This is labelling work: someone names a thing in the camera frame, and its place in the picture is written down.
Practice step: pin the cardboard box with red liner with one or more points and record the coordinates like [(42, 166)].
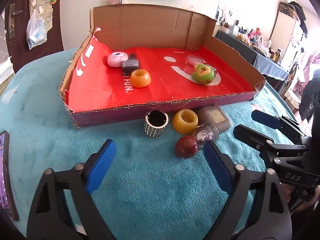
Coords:
[(161, 37)]

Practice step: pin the clear plastic cup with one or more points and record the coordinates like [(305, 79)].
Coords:
[(189, 69)]

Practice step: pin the studded black gold cup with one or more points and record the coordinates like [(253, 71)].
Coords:
[(155, 123)]

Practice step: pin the beige hanging organizer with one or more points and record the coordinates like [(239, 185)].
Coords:
[(44, 9)]

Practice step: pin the door handle plate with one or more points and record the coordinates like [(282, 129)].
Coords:
[(11, 20)]

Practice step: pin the black smartphone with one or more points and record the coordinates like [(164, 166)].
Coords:
[(7, 199)]

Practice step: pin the dark brown door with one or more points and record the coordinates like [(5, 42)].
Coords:
[(18, 50)]

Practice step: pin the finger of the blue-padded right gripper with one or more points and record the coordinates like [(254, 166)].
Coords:
[(286, 126), (266, 146)]

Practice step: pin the black nail polish bottle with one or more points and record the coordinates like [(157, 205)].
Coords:
[(130, 65)]

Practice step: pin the amber ring holder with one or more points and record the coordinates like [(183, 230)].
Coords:
[(140, 78), (185, 121)]

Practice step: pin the teal fluffy blanket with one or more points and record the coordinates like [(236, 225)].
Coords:
[(147, 193)]

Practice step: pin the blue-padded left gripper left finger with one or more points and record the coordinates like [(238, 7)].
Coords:
[(49, 216)]

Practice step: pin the pink round Melody case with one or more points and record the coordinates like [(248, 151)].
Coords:
[(116, 59)]

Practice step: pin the brown square compact case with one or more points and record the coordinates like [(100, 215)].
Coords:
[(215, 116)]

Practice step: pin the pink nail polish bottle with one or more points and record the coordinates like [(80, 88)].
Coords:
[(194, 60)]

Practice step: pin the dark side table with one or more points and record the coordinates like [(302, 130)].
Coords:
[(275, 75)]

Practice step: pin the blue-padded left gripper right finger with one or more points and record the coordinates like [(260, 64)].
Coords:
[(269, 217)]

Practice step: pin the hanging plastic bag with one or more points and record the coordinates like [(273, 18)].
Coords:
[(36, 33)]

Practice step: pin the glitter bottle with red cap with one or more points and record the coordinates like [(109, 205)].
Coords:
[(188, 146)]

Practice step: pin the green avocado toy figure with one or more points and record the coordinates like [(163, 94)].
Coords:
[(204, 74)]

